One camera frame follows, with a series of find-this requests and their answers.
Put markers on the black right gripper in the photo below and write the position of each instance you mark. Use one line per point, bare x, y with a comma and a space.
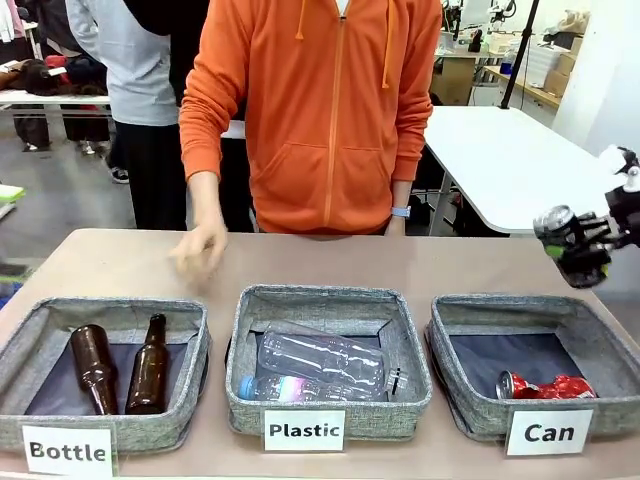
625, 215

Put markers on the silver black drink can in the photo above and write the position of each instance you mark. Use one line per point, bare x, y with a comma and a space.
552, 227

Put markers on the crushed red can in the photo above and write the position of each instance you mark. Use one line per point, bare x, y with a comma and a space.
550, 387

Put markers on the large clear plastic bottle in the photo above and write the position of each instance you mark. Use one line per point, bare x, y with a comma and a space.
320, 357

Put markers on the small plastic bottle blue cap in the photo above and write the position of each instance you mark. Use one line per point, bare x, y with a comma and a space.
280, 389

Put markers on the brown glass bottle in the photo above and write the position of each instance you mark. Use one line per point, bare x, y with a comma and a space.
92, 360
149, 370

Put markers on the person's right forearm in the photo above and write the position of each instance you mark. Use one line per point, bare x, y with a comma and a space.
205, 200

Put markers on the person's left forearm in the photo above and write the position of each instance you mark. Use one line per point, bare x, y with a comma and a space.
402, 194

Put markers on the grey fabric basket can label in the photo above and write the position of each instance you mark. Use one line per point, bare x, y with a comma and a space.
500, 320

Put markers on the white Can label card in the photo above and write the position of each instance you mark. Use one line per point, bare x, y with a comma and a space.
549, 432

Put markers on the grey fabric basket plastic label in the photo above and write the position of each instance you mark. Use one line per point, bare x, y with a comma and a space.
325, 310

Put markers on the grey fabric basket bottle label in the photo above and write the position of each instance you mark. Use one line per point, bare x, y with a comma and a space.
190, 350

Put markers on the person's left hand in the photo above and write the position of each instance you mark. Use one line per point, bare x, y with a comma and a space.
396, 226

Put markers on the person's right hand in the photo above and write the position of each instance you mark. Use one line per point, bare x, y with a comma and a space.
200, 255

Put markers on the large white table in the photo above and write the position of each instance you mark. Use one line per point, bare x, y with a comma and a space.
500, 150

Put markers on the wooden workbench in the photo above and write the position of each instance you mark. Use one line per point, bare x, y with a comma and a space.
525, 87

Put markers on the stacked cardboard boxes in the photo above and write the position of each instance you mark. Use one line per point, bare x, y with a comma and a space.
562, 70

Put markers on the blue wrist watch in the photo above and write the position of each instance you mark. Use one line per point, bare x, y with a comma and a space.
401, 211

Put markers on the black tripod pole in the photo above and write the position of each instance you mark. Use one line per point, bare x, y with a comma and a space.
520, 50

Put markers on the person in orange hoodie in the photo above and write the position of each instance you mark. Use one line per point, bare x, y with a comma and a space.
330, 125

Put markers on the white Plastic label card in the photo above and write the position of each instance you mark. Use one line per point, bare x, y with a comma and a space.
304, 430

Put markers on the person in grey shirt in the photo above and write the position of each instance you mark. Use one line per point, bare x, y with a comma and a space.
135, 75

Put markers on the pile of dark clothes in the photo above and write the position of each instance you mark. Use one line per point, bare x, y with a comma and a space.
60, 75

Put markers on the white table with clothes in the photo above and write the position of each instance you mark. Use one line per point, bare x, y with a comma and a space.
50, 98

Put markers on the white Bottle label card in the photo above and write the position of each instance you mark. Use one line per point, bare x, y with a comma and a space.
67, 450

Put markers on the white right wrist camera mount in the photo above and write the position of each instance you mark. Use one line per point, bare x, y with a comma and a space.
612, 159

